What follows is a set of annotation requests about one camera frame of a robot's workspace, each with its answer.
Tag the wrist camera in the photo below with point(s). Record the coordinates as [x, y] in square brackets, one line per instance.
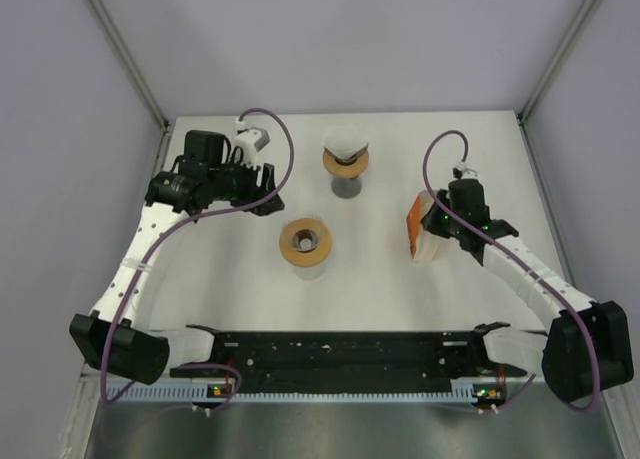
[462, 171]
[247, 143]

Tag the clear glass dripper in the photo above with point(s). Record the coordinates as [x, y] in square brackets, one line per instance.
[304, 233]

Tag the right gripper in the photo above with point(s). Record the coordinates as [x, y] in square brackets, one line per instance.
[431, 222]

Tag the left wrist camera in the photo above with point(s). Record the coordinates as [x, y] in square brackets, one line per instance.
[247, 143]

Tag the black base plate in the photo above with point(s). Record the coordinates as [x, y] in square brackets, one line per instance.
[346, 362]

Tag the clear glass carafe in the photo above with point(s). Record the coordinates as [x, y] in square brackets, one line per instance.
[309, 273]

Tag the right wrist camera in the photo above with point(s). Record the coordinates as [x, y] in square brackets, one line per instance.
[462, 171]

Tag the orange coffee filter box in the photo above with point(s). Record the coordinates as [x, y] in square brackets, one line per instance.
[423, 245]

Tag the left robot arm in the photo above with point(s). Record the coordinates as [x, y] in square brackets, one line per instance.
[116, 334]

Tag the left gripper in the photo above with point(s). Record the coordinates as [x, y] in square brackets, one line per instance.
[253, 192]

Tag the grey glass carafe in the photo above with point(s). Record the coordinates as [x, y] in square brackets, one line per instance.
[346, 188]

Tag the grey glass dripper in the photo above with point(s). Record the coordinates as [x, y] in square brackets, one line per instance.
[346, 153]

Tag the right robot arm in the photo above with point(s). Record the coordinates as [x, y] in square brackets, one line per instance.
[585, 346]

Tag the grey cable duct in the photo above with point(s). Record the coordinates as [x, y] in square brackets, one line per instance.
[208, 393]

